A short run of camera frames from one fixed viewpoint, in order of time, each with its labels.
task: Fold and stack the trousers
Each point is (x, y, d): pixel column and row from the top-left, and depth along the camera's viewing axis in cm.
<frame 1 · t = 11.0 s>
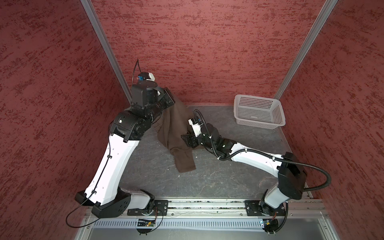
left hand: (171, 95, 60), fingers closed
right hand: (185, 137, 77), fingers open
brown trousers: (172, 123, 73), point 31 cm above the table
white plastic basket: (264, 112, 120), on the table

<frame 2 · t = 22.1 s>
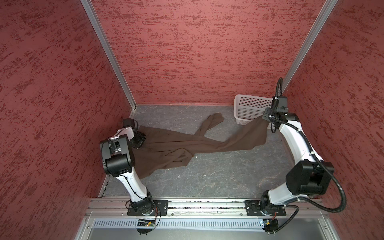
left hand: (145, 142, 98), fingers open
right hand: (268, 116, 84), fingers open
brown trousers: (155, 145, 99), on the table
the other named things where they were.

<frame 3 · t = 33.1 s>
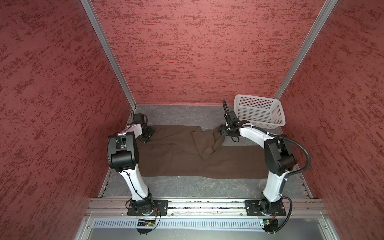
left hand: (151, 136, 101), fingers open
right hand: (223, 133, 98), fingers open
brown trousers: (175, 151, 94), point 3 cm above the table
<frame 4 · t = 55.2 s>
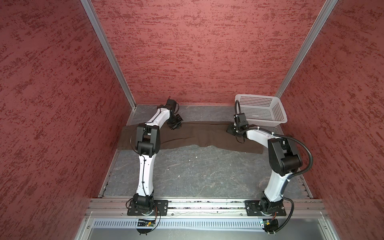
left hand: (182, 127, 103), fingers closed
right hand: (227, 131, 100), fingers closed
brown trousers: (211, 133, 105), on the table
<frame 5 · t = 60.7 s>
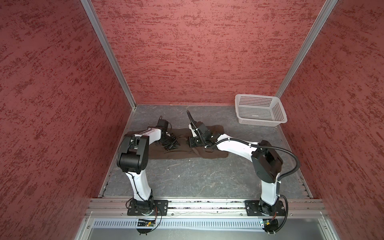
left hand: (179, 146, 96), fingers closed
right hand: (187, 145, 88), fingers open
brown trousers: (182, 150, 94), point 3 cm above the table
